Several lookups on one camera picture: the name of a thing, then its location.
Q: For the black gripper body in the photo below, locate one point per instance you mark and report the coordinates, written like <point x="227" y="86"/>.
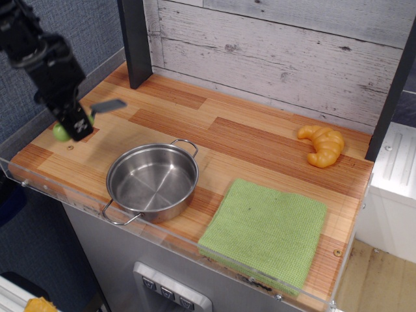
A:
<point x="57" y="75"/>

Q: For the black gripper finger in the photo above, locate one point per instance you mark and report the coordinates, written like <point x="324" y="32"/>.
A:
<point x="73" y="123"/>

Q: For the green handled grey spatula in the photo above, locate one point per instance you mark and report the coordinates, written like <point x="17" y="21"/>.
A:
<point x="105" y="105"/>

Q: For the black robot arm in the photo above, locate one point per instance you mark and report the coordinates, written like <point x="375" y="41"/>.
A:
<point x="20" y="32"/>

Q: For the green knitted cloth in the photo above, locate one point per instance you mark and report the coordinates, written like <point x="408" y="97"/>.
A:
<point x="268" y="235"/>

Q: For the stainless steel pot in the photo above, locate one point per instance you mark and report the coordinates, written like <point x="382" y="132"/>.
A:
<point x="154" y="182"/>

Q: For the grey toy fridge cabinet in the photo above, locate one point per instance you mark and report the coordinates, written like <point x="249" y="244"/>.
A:
<point x="113" y="250"/>

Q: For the yellow object bottom left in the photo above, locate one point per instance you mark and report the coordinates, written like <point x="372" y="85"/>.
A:
<point x="39" y="305"/>

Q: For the silver dispenser button panel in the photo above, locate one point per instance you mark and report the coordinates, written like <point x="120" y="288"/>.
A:
<point x="159" y="292"/>

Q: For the orange plastic croissant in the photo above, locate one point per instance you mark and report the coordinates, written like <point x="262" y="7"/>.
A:
<point x="328" y="144"/>

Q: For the brass screw right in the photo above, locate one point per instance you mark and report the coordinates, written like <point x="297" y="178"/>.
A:
<point x="337" y="253"/>

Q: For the white side cabinet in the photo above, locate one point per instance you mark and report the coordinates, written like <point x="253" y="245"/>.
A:
<point x="387" y="219"/>

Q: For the clear acrylic guard rail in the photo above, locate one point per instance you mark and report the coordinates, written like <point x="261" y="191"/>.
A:
<point x="236" y="138"/>

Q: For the dark right vertical post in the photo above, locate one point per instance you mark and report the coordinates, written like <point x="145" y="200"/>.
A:
<point x="393" y="96"/>

